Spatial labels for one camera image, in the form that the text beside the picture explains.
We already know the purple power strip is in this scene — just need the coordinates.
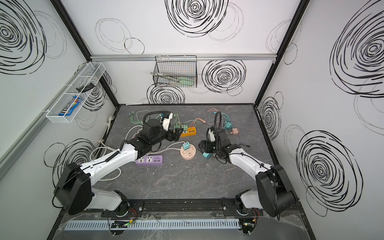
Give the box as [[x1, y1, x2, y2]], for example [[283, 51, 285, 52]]
[[136, 155, 163, 166]]

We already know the pink round power strip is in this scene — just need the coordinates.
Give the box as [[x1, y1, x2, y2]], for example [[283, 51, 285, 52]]
[[180, 145, 197, 160]]

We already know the orange power strip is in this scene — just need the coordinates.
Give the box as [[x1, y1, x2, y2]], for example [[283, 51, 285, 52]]
[[181, 127, 197, 138]]

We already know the teal charger plug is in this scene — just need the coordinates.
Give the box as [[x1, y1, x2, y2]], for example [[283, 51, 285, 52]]
[[183, 142, 191, 150]]

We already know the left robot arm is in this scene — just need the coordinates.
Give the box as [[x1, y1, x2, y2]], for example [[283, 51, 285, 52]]
[[54, 119, 183, 217]]

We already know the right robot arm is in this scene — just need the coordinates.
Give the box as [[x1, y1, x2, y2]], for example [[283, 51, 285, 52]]
[[198, 127, 299, 217]]

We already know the pink charger plug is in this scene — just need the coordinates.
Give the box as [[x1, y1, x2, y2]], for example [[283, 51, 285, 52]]
[[231, 128, 239, 135]]

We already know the green item in basket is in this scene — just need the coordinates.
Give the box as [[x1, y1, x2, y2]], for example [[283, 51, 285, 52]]
[[178, 77, 196, 88]]

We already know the black remote control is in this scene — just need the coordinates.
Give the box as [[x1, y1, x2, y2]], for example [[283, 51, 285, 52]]
[[76, 83, 95, 93]]

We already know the blue candy pack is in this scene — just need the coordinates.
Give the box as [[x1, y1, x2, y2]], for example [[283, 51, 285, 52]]
[[59, 97, 83, 117]]

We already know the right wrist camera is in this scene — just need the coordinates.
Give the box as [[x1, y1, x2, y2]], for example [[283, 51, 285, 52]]
[[206, 127, 216, 143]]

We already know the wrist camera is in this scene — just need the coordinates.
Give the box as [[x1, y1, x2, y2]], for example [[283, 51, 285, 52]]
[[162, 113, 173, 131], [206, 127, 216, 143]]

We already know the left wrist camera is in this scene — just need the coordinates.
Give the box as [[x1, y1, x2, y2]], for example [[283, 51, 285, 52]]
[[162, 113, 173, 131]]

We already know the white power cable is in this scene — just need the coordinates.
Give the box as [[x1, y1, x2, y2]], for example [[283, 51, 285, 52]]
[[89, 125, 185, 182]]

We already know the pink multi-head USB cable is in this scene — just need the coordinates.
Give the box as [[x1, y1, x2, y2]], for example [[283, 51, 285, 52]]
[[188, 117, 206, 128]]

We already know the black wire basket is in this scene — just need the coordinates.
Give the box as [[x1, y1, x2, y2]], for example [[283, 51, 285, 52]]
[[151, 55, 198, 88]]

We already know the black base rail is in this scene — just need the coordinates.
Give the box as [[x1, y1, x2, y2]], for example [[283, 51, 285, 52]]
[[61, 197, 301, 218]]

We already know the grey cable duct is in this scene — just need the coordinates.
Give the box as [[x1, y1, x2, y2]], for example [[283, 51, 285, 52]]
[[64, 219, 240, 231]]

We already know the white wire shelf basket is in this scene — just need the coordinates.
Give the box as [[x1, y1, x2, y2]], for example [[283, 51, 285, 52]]
[[46, 63, 106, 124]]

